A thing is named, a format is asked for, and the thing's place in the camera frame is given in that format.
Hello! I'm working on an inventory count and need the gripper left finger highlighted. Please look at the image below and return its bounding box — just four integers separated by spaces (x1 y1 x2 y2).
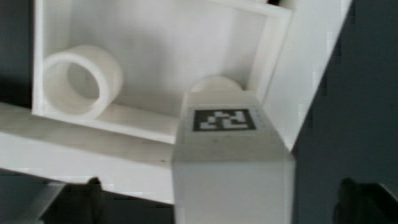
0 176 107 224

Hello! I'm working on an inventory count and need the white chair leg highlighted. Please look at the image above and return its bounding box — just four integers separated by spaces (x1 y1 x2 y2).
171 77 295 224

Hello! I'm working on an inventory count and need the white front fence bar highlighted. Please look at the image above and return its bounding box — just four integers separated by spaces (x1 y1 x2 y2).
0 102 174 204

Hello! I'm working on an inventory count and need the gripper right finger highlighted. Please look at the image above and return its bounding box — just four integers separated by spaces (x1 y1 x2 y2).
332 178 398 224

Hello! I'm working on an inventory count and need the white chair seat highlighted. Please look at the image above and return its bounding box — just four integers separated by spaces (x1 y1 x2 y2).
32 0 354 142

